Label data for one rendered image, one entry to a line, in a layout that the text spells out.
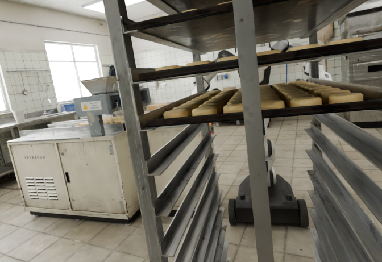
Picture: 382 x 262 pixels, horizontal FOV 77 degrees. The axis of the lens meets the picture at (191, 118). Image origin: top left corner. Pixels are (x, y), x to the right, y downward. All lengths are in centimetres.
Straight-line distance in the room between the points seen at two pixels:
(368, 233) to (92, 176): 207
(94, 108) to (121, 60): 166
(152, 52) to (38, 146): 482
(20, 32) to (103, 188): 399
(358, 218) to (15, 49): 541
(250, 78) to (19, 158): 272
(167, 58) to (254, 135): 630
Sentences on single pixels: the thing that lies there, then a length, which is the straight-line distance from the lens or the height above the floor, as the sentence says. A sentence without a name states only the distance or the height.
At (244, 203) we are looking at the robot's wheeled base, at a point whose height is 20.
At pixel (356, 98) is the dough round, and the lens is 47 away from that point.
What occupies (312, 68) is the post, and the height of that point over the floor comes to 119.
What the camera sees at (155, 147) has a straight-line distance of 211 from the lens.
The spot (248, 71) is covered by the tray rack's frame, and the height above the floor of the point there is 121.
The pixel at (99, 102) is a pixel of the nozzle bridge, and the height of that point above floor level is 112.
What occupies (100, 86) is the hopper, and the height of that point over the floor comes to 124.
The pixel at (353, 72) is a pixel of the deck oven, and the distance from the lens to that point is 481.
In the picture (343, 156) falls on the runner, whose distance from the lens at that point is 73.
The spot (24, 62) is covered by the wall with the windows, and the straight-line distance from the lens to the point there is 554.
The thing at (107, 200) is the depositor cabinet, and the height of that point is 25.
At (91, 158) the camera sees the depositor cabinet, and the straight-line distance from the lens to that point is 229.
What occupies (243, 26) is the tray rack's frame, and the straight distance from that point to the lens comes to 42.
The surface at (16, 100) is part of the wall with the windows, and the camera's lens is 535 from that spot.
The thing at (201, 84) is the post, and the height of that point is 118.
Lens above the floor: 121
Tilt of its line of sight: 9 degrees down
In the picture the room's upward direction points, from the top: 8 degrees counter-clockwise
